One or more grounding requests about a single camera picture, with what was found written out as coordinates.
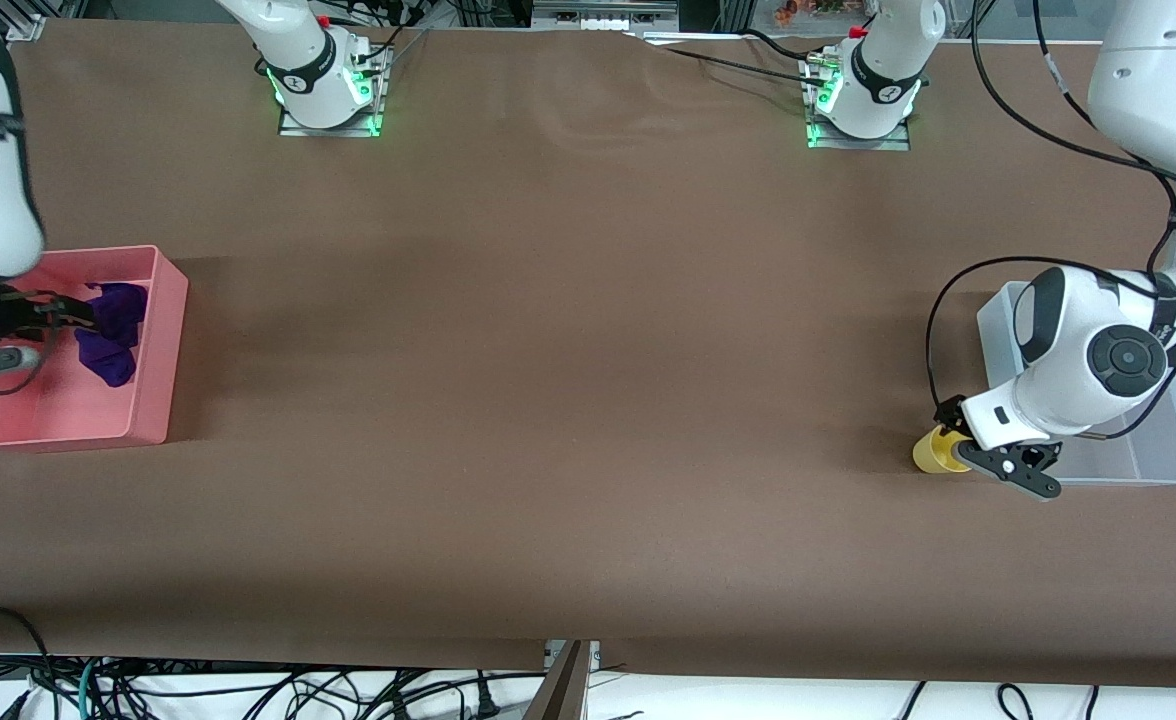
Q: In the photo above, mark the translucent white plastic bin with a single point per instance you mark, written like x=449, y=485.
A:
x=1148, y=460

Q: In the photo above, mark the white power strip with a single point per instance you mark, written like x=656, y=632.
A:
x=598, y=18

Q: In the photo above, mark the aluminium frame profile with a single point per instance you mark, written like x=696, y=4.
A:
x=26, y=25

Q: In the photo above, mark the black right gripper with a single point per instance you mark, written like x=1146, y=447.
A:
x=16, y=312

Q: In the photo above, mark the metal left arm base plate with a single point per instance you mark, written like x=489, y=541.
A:
x=898, y=143

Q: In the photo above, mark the pink plastic bin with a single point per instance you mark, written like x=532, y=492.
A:
x=158, y=380

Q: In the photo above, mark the black power plug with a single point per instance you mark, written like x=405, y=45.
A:
x=488, y=703

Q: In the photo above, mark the yellow cup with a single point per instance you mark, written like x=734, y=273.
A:
x=933, y=455

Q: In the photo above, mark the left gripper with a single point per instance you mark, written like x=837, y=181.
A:
x=949, y=412

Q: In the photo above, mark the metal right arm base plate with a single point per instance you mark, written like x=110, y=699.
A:
x=348, y=130

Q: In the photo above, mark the brown table cover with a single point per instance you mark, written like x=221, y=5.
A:
x=588, y=400

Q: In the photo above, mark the orange background object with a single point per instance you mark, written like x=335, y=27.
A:
x=786, y=12

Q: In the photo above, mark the purple cloth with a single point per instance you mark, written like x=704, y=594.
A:
x=113, y=350

